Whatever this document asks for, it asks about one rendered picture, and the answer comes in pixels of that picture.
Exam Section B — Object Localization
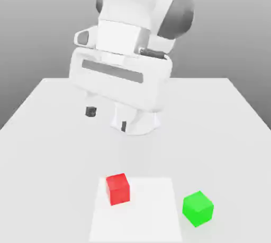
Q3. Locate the small red cube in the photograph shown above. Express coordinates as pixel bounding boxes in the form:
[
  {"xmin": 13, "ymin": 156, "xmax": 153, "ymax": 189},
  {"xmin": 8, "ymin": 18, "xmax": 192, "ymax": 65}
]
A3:
[{"xmin": 105, "ymin": 173, "xmax": 131, "ymax": 206}]

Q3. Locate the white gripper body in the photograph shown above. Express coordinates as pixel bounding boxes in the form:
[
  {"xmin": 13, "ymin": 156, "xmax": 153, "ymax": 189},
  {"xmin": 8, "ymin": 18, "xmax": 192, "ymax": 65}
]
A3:
[{"xmin": 68, "ymin": 47, "xmax": 174, "ymax": 114}]

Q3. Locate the small green cube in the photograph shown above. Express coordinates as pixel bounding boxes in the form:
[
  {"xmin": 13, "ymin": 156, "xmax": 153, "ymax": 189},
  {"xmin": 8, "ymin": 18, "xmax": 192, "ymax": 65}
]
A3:
[{"xmin": 182, "ymin": 190, "xmax": 215, "ymax": 228}]

